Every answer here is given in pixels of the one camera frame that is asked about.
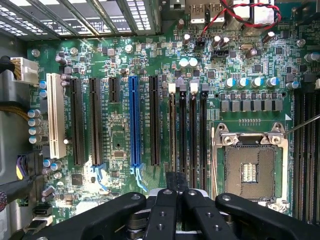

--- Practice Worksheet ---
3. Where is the black RAM slot bank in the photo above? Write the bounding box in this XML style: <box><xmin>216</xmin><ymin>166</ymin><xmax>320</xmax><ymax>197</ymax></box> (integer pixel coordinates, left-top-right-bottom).
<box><xmin>292</xmin><ymin>91</ymin><xmax>320</xmax><ymax>225</ymax></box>

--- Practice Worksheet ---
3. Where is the long black expansion slot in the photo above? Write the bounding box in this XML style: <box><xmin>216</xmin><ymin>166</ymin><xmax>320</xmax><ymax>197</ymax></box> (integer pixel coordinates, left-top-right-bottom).
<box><xmin>148</xmin><ymin>75</ymin><xmax>162</xmax><ymax>167</ymax></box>
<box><xmin>69</xmin><ymin>77</ymin><xmax>86</xmax><ymax>167</ymax></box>
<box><xmin>88</xmin><ymin>77</ymin><xmax>104</xmax><ymax>167</ymax></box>

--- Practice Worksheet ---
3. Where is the blue expansion slot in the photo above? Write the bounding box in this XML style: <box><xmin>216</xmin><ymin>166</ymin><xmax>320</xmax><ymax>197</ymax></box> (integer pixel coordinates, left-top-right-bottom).
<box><xmin>127</xmin><ymin>75</ymin><xmax>142</xmax><ymax>168</ymax></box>

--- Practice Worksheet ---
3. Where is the RAM slot with black latch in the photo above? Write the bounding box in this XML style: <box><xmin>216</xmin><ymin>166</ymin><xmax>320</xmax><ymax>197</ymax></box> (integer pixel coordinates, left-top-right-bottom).
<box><xmin>199</xmin><ymin>83</ymin><xmax>209</xmax><ymax>191</ymax></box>
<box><xmin>178</xmin><ymin>84</ymin><xmax>188</xmax><ymax>176</ymax></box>

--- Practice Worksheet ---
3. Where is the RAM slot with white latch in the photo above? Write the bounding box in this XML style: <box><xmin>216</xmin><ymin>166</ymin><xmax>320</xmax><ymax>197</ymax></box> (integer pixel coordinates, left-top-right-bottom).
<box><xmin>167</xmin><ymin>83</ymin><xmax>177</xmax><ymax>173</ymax></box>
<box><xmin>188</xmin><ymin>82</ymin><xmax>199</xmax><ymax>189</ymax></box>

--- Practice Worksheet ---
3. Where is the white PCI expansion slot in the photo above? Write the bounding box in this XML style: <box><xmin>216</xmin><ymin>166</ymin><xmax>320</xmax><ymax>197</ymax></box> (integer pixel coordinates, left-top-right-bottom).
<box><xmin>46</xmin><ymin>72</ymin><xmax>67</xmax><ymax>160</ymax></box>

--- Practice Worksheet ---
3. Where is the short black expansion slot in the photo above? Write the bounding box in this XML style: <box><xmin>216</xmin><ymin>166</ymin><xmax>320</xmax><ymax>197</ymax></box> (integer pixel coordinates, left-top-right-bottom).
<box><xmin>108</xmin><ymin>76</ymin><xmax>121</xmax><ymax>104</ymax></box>

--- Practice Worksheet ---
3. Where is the silver CPU socket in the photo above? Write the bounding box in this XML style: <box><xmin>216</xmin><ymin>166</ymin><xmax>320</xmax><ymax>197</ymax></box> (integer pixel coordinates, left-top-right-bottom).
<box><xmin>211</xmin><ymin>121</ymin><xmax>290</xmax><ymax>209</ymax></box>

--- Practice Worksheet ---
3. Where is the black SATA port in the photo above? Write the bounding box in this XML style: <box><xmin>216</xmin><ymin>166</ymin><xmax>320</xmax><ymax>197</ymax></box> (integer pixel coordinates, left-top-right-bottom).
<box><xmin>32</xmin><ymin>204</ymin><xmax>54</xmax><ymax>216</ymax></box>

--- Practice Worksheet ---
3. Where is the green motherboard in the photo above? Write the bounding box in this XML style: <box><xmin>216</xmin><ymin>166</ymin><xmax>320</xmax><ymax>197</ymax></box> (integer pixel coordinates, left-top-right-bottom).
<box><xmin>26</xmin><ymin>0</ymin><xmax>320</xmax><ymax>225</ymax></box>

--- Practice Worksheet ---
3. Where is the row of grey chokes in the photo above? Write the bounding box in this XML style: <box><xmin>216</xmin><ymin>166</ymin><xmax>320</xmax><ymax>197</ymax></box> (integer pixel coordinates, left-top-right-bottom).
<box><xmin>219</xmin><ymin>99</ymin><xmax>284</xmax><ymax>113</ymax></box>

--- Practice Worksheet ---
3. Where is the grey metal PC case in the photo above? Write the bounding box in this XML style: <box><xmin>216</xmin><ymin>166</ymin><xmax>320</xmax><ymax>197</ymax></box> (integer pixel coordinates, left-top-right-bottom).
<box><xmin>0</xmin><ymin>0</ymin><xmax>320</xmax><ymax>240</ymax></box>

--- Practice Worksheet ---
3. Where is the white power connector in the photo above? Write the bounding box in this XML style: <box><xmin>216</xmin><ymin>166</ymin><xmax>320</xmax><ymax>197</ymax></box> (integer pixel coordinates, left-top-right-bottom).
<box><xmin>10</xmin><ymin>56</ymin><xmax>40</xmax><ymax>85</ymax></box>

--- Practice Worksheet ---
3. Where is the silver metal heatsink block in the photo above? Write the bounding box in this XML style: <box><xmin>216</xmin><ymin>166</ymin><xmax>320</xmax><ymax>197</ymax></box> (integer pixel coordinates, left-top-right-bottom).
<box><xmin>224</xmin><ymin>0</ymin><xmax>279</xmax><ymax>36</ymax></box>

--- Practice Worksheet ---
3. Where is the silver USB port block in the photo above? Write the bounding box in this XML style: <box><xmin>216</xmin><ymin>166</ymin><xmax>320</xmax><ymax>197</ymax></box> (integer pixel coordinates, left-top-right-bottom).
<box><xmin>189</xmin><ymin>2</ymin><xmax>225</xmax><ymax>25</ymax></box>

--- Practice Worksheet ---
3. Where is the black sleeved cable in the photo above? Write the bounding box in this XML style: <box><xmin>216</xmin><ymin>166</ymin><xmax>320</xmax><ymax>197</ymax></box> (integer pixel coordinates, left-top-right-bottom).
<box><xmin>0</xmin><ymin>174</ymin><xmax>44</xmax><ymax>205</ymax></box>

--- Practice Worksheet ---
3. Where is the purple and yellow wire plug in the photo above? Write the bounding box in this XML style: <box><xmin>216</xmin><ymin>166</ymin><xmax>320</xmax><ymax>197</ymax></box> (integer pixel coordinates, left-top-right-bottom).
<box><xmin>15</xmin><ymin>153</ymin><xmax>44</xmax><ymax>181</ymax></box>

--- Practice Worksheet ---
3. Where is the yellow and black wire bundle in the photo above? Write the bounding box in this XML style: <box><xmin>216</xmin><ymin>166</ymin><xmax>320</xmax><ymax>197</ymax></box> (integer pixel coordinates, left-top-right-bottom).
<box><xmin>0</xmin><ymin>104</ymin><xmax>30</xmax><ymax>122</ymax></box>

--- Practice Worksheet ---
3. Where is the red and black twisted wire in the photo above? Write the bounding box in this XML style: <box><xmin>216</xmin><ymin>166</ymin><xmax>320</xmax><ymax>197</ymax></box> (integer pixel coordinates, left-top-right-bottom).
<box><xmin>199</xmin><ymin>0</ymin><xmax>282</xmax><ymax>43</ymax></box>

